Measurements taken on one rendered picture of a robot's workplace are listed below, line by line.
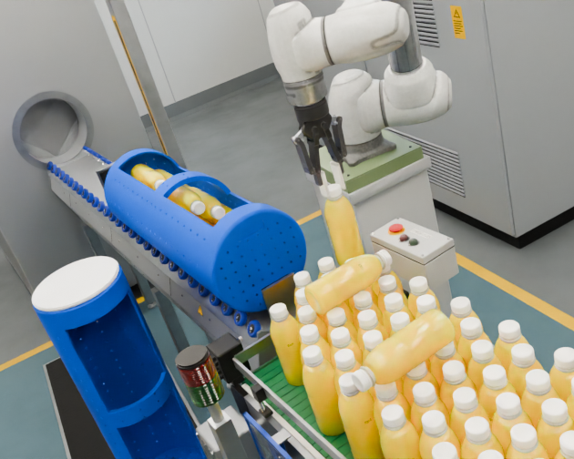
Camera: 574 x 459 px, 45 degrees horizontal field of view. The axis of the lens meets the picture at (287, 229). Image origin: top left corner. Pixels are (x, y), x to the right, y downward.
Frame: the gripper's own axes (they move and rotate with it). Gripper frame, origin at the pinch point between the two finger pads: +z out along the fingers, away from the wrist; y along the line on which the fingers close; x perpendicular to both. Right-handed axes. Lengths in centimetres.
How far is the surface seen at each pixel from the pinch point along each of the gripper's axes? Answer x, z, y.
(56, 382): -171, 115, 74
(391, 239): 5.4, 19.8, -9.2
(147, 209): -63, 12, 28
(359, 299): 19.7, 18.9, 12.1
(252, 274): -17.2, 22.4, 20.0
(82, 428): -128, 115, 74
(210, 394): 29, 11, 53
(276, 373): 0.5, 39.8, 29.3
